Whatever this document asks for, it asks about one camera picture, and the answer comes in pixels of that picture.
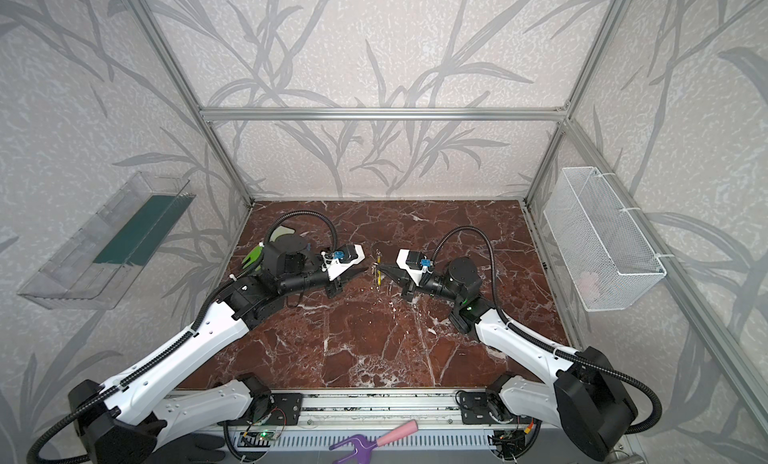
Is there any silver keyring band yellow tag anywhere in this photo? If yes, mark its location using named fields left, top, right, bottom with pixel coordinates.
left=374, top=252, right=383, bottom=287

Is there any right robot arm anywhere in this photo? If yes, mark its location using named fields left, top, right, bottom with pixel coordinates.
left=377, top=250, right=638, bottom=461

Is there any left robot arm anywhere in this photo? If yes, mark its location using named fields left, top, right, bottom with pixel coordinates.
left=69, top=234, right=365, bottom=463

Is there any green gardening glove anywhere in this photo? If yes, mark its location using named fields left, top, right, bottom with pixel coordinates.
left=241, top=225, right=295, bottom=270

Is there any green circuit board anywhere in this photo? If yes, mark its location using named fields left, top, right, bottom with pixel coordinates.
left=238, top=430, right=282, bottom=448

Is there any black rubber glove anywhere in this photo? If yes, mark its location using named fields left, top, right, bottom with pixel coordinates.
left=145, top=434, right=226, bottom=464

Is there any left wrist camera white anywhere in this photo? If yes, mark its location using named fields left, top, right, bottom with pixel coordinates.
left=321, top=244, right=365, bottom=281

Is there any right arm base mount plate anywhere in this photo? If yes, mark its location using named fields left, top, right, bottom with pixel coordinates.
left=454, top=390, right=515, bottom=425

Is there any aluminium front rail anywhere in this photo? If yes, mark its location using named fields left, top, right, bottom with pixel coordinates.
left=125, top=387, right=631, bottom=435

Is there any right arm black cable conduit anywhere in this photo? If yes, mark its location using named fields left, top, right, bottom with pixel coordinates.
left=431, top=225, right=664, bottom=435

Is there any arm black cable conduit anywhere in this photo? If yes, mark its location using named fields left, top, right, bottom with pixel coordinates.
left=431, top=225, right=664, bottom=435
left=26, top=209, right=340, bottom=464

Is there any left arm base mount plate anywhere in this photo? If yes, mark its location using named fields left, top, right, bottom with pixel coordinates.
left=244, top=392, right=303, bottom=426

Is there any white wire mesh basket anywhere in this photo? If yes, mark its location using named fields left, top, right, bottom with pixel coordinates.
left=544, top=166, right=667, bottom=312

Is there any purple rake pink handle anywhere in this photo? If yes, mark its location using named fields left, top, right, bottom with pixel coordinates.
left=329, top=420, right=419, bottom=464

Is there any clear plastic wall tray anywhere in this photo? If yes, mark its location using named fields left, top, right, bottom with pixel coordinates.
left=18, top=171, right=196, bottom=310

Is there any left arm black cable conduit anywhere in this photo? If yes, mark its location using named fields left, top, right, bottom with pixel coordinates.
left=26, top=209, right=340, bottom=464

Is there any aluminium cage frame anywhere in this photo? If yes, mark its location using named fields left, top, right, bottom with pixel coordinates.
left=120, top=0, right=767, bottom=432

